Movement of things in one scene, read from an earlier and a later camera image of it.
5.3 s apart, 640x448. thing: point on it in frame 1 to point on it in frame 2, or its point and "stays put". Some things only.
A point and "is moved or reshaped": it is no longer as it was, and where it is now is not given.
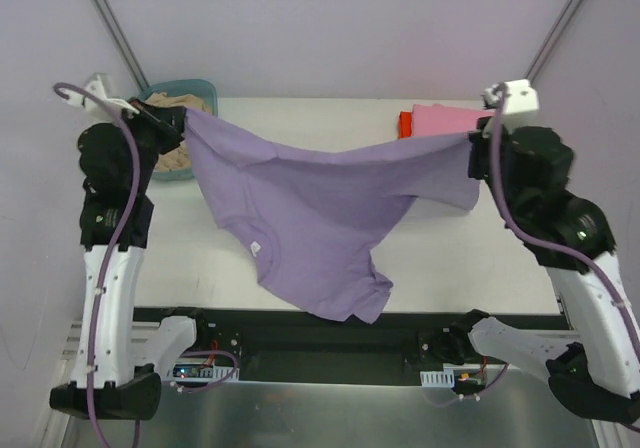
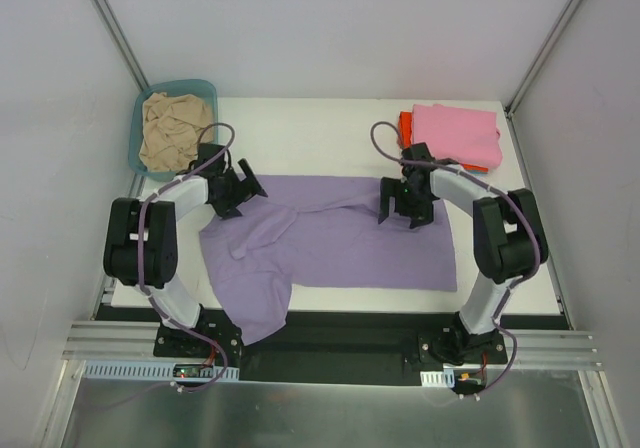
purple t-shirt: [316, 224] is moved or reshaped
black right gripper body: [480, 153] to [405, 208]
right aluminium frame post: [563, 23] stays put
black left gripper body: [163, 122] to [239, 194]
